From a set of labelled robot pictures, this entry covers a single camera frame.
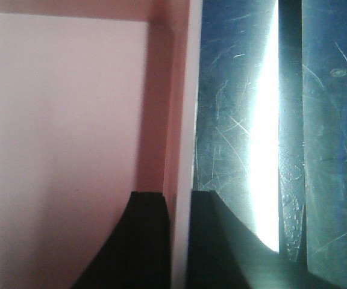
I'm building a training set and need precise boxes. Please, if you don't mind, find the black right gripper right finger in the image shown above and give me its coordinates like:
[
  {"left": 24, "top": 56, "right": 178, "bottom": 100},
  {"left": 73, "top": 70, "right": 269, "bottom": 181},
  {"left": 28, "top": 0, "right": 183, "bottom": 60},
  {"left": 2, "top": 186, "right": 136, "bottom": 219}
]
[{"left": 186, "top": 191, "right": 336, "bottom": 289}]

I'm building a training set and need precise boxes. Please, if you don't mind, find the stainless steel shelf cart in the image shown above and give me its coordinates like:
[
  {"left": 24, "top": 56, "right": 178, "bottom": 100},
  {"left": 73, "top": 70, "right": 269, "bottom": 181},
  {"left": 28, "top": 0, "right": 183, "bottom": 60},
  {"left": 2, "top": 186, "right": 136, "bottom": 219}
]
[{"left": 193, "top": 1, "right": 347, "bottom": 288}]

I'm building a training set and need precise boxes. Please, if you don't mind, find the pink plastic bin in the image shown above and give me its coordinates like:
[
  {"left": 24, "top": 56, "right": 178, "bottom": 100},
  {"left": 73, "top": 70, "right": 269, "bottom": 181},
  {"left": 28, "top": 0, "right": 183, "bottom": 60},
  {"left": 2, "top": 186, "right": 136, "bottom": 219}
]
[{"left": 0, "top": 1, "right": 202, "bottom": 288}]

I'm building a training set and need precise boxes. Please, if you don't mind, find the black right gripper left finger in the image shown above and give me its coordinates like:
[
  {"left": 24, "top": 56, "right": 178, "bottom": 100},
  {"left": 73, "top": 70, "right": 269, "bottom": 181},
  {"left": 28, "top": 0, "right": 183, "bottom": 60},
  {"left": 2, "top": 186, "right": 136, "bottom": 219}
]
[{"left": 72, "top": 191, "right": 170, "bottom": 288}]

